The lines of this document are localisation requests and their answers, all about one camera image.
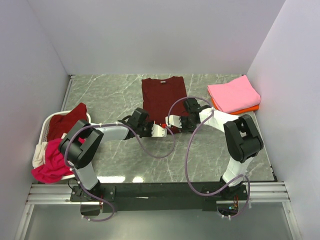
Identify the dark red t shirt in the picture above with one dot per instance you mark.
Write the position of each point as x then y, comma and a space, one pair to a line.
160, 94

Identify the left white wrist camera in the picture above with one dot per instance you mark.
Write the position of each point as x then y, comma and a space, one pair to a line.
157, 131

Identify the magenta t shirt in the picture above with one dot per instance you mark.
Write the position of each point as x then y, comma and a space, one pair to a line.
54, 168

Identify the folded orange t shirt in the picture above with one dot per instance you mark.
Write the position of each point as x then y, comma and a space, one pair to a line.
238, 112

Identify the cream t shirt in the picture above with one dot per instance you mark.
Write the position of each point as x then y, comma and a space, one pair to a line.
39, 154

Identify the aluminium rail frame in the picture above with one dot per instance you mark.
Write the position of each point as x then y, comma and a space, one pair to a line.
266, 214

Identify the folded pink t shirt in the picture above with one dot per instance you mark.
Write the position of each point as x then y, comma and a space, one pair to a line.
235, 95

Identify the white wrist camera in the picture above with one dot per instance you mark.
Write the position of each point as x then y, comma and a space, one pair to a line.
173, 121
157, 131

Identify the red t shirt in basket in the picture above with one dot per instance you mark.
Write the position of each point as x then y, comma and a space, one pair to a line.
60, 124

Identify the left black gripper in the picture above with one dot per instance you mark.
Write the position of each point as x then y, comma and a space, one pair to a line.
149, 134

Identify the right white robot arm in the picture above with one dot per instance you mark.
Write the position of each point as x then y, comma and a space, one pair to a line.
243, 141

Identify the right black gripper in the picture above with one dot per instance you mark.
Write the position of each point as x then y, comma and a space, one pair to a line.
183, 128

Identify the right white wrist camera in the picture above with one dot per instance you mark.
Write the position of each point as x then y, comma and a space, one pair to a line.
173, 121

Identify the black base beam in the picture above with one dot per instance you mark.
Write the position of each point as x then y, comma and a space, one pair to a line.
156, 196

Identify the white laundry basket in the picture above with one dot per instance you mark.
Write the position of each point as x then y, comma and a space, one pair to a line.
45, 130

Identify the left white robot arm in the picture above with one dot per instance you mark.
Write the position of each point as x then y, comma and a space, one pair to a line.
82, 141

